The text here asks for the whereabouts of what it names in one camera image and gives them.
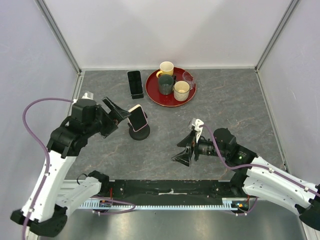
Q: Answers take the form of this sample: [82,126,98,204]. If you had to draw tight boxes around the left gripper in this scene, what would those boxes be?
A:
[86,96,132,138]

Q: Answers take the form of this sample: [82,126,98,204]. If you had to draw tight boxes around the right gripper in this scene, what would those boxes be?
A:
[171,130,228,168]

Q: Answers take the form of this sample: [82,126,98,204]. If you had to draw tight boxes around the pink case smartphone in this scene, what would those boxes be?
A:
[128,104,148,132]

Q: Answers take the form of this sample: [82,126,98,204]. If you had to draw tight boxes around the black round suction base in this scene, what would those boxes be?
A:
[128,123,151,141]

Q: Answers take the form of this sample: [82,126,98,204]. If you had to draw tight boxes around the white case smartphone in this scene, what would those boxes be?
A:
[127,70,143,95]

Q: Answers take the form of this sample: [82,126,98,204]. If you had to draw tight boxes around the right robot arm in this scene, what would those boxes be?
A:
[171,127,320,231]

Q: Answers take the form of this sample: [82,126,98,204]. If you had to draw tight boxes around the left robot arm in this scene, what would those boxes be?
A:
[10,97,131,238]

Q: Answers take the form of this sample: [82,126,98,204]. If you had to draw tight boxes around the red round tray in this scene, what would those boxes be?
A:
[145,69,197,108]

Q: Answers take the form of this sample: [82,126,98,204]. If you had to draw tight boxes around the dark green mug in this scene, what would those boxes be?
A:
[158,74,174,96]

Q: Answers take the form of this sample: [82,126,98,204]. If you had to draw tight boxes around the cream faceted cup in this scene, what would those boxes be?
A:
[173,81,190,102]

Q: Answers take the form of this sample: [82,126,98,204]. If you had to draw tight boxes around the yellow mug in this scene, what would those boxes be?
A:
[156,61,174,78]

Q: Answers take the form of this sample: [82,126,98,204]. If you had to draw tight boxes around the clear drinking glass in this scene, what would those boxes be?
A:
[182,71,195,90]

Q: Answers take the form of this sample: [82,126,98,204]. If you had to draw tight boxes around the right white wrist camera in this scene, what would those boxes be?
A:
[189,118,204,143]

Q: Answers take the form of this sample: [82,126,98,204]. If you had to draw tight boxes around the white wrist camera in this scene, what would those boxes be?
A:
[189,118,204,143]
[72,91,94,104]

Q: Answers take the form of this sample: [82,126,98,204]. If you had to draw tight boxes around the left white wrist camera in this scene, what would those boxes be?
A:
[72,91,94,104]

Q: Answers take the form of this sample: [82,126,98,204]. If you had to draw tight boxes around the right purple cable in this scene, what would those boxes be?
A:
[202,124,320,216]

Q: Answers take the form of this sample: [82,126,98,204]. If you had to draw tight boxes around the purple cable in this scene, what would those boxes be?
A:
[21,97,137,240]
[202,124,320,216]

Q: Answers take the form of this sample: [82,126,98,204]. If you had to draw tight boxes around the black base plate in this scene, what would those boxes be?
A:
[99,179,248,206]

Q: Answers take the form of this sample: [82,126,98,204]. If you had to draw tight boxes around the grey slotted cable duct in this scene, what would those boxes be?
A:
[78,198,237,211]

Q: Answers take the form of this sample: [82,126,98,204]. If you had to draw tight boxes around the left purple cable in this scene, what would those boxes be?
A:
[21,97,137,240]

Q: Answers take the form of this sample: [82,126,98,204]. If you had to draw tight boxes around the left aluminium frame post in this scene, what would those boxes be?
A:
[35,0,82,75]

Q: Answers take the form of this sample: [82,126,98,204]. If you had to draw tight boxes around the aluminium frame post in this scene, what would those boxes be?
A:
[254,0,301,73]
[35,0,82,75]

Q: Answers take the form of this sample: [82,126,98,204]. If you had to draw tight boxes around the right aluminium frame post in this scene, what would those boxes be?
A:
[254,0,301,73]

